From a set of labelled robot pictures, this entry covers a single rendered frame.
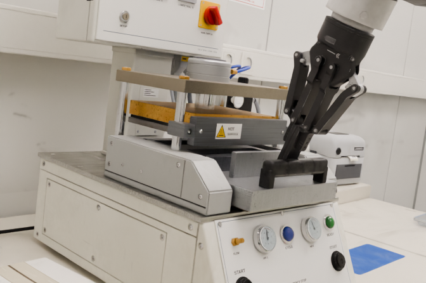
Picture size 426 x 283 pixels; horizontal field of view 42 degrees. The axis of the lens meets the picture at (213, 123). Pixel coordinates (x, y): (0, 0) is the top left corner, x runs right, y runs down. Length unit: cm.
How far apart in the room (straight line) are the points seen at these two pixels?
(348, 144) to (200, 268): 119
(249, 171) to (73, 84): 63
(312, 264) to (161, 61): 49
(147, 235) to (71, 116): 59
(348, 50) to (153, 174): 34
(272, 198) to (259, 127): 18
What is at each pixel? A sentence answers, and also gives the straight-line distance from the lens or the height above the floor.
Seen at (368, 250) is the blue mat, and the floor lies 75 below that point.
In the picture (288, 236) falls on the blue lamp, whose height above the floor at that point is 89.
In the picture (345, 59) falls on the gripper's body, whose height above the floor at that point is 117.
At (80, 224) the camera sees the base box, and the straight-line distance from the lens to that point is 100.
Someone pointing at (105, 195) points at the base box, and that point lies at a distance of 93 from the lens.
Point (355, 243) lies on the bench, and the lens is 142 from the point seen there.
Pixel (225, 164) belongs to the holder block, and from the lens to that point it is 89.
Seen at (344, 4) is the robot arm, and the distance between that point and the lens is 78.
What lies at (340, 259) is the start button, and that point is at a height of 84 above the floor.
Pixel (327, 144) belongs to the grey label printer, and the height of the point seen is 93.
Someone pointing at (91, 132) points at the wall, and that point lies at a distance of 141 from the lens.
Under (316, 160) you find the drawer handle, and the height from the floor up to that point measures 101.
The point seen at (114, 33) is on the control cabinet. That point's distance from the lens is 101.
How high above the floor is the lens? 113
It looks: 6 degrees down
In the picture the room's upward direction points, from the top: 7 degrees clockwise
